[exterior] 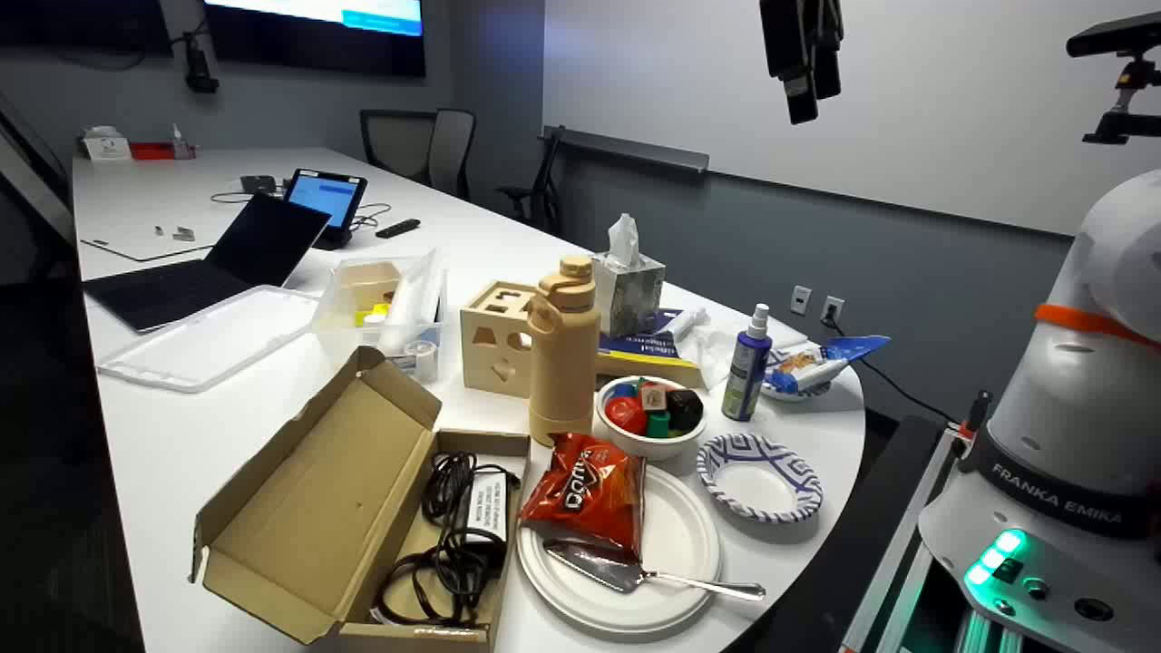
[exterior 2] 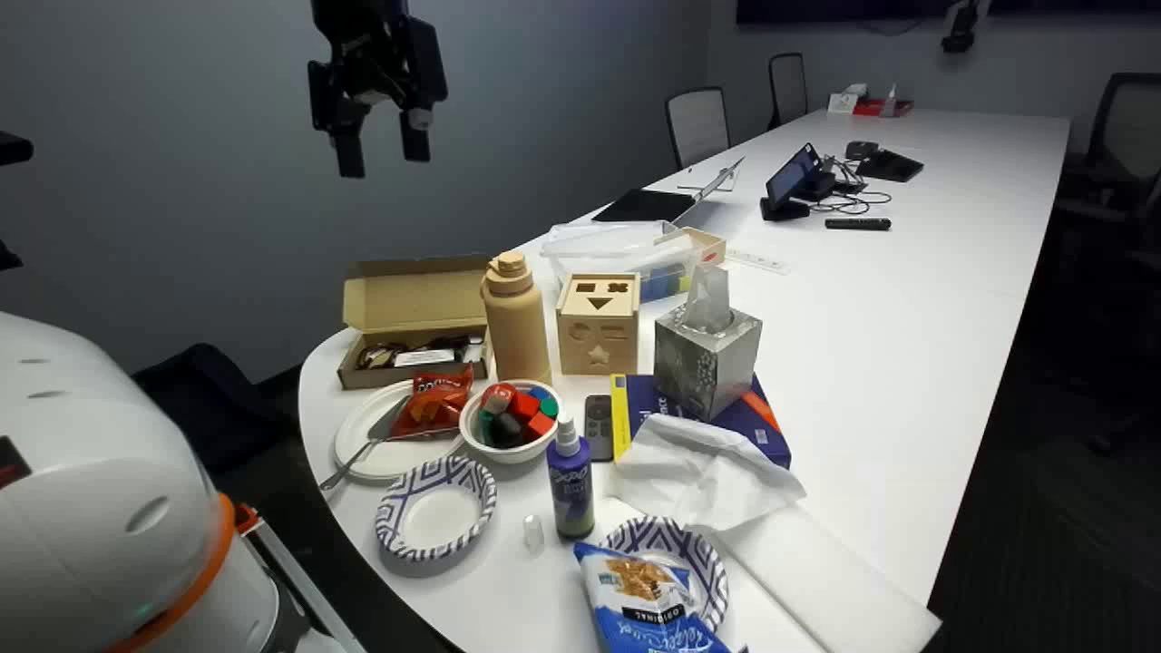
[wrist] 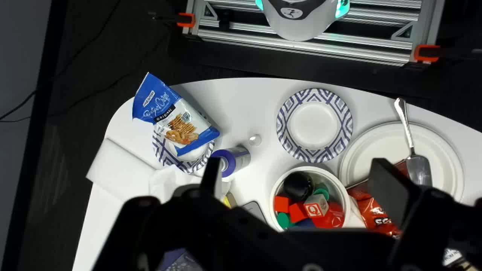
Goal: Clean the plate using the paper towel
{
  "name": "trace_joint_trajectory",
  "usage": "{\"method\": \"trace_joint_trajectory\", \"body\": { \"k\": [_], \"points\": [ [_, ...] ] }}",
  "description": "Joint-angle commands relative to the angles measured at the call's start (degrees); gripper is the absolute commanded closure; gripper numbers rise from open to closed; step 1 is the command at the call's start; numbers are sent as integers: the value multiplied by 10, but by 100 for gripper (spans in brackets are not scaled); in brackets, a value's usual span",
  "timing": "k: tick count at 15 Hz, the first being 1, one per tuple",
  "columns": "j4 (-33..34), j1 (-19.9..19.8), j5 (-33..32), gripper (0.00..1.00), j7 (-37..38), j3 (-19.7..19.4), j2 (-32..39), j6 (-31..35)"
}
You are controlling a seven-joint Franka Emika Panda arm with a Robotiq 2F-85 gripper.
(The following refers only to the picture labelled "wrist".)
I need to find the red chips bag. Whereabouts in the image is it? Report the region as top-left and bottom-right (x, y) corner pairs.
(345, 182), (404, 239)

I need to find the metal serving spoon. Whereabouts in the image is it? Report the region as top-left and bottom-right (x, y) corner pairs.
(392, 96), (434, 187)

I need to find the blue pretzel snack bag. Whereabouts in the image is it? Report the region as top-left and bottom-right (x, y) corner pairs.
(131, 71), (222, 162)

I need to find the aluminium robot stand frame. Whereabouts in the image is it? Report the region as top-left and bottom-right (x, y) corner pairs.
(181, 0), (446, 68)

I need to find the small blue labelled bottle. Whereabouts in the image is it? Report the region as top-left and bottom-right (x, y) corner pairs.
(208, 132), (264, 179)

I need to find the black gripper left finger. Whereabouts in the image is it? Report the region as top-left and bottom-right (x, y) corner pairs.
(201, 156), (225, 199)

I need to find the plain white plate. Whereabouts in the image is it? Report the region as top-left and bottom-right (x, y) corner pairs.
(338, 119), (466, 205)

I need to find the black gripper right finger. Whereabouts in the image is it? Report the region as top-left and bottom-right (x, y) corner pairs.
(368, 156), (422, 230)

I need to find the red toy block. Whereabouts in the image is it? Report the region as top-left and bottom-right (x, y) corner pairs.
(313, 205), (345, 230)
(289, 202), (309, 224)
(274, 194), (291, 215)

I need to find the white red toy cube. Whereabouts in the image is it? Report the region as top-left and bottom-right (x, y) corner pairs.
(304, 194), (330, 218)

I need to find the green toy block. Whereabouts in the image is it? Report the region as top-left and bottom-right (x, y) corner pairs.
(276, 212), (295, 232)
(313, 185), (332, 200)

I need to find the orange clamp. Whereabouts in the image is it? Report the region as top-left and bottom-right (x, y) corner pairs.
(175, 10), (198, 30)
(411, 44), (443, 65)

